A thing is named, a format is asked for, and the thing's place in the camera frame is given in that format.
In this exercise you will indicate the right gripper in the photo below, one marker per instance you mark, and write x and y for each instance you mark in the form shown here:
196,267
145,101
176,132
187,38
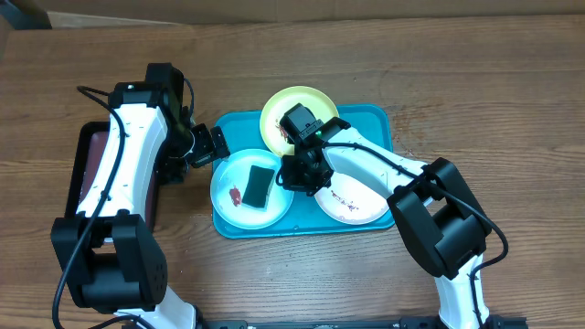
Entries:
292,182

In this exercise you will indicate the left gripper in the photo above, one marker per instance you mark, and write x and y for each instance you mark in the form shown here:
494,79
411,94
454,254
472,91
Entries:
208,151

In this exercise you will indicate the light blue plate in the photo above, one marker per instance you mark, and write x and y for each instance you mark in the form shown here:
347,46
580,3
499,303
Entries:
228,185

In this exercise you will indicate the green dish sponge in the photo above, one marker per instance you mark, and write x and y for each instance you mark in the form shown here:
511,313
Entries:
258,186

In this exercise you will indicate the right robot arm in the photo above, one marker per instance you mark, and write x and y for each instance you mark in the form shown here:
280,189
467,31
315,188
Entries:
439,219

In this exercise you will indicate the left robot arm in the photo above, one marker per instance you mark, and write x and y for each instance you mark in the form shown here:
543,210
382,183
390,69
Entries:
109,257

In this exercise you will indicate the teal plastic serving tray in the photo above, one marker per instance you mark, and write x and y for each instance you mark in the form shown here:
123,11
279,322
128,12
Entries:
242,131

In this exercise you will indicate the black tray with red liquid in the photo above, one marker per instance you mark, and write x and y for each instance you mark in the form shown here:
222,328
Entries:
92,140

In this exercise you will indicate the white plate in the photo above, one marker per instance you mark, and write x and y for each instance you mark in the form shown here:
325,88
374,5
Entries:
349,201

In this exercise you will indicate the green rimmed plate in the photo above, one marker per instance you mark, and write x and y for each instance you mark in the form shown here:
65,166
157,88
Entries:
272,133

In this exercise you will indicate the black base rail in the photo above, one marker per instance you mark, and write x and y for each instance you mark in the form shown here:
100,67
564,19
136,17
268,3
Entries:
402,323

